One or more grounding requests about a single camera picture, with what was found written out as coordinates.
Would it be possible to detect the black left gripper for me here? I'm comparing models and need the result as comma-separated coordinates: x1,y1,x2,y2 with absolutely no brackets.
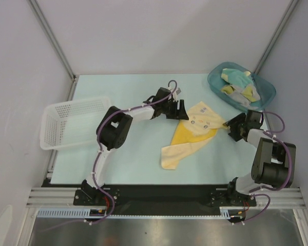
161,99,188,121

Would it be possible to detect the yellow face towel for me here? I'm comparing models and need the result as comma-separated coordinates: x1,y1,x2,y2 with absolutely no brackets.
161,101,227,170

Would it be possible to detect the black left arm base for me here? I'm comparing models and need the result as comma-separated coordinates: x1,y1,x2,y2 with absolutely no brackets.
73,180,121,206

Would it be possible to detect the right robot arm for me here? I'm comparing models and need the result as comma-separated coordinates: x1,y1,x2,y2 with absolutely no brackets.
223,110,296,206

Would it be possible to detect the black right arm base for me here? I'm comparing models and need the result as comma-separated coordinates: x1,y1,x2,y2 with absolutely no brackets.
209,177,257,207

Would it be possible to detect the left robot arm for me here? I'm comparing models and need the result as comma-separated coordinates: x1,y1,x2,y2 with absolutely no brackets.
81,86,189,205

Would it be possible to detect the grey yellow towel in basin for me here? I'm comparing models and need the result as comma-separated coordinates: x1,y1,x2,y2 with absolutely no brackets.
220,85,261,110

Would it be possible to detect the teal plastic basin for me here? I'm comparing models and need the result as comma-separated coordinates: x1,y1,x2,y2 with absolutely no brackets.
207,62,276,112

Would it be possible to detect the green towel in basin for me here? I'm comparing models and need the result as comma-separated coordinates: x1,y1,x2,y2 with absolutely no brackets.
221,68,254,88

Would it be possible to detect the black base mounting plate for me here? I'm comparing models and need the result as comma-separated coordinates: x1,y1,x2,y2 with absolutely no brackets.
41,183,257,217

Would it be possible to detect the white perforated plastic basket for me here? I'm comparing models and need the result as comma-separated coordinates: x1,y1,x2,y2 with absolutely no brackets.
40,96,111,151

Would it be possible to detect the light blue cable duct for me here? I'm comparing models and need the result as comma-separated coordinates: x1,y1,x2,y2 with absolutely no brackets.
37,207,244,220

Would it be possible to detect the right rear aluminium post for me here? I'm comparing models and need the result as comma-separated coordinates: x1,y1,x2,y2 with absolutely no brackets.
254,0,300,74

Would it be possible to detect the aluminium post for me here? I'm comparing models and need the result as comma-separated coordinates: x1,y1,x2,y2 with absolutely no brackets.
254,0,300,74
28,0,76,80

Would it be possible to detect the aluminium front frame rail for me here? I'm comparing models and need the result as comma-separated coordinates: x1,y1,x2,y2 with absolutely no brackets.
27,188,306,209

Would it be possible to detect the left rear aluminium post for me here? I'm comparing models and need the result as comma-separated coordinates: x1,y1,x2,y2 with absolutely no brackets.
28,0,76,80

